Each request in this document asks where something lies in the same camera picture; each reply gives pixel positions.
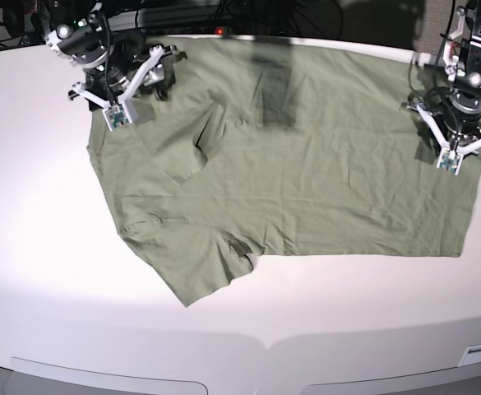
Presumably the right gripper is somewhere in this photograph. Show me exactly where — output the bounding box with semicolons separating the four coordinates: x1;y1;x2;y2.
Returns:
68;44;187;126

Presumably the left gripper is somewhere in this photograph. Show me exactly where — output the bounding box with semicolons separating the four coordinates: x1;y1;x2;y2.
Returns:
402;92;481;164

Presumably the sage green T-shirt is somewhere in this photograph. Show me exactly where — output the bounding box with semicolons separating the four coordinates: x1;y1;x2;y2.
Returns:
87;38;481;305

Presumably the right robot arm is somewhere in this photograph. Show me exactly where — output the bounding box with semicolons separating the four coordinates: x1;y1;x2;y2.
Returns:
44;1;187;131

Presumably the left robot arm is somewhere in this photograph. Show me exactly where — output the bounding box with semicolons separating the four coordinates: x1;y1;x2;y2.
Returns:
403;1;481;175

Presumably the black power strip red light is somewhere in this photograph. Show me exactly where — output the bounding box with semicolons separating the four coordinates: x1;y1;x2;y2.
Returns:
135;11;235;35

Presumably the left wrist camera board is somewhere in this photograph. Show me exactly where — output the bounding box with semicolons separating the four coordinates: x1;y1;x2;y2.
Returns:
437;148;464;175

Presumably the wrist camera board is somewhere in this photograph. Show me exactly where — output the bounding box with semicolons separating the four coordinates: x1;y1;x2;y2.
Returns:
102;105;131;132
437;148;464;175

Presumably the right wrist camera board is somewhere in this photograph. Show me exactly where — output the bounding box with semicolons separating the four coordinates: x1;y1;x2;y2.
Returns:
102;105;131;132

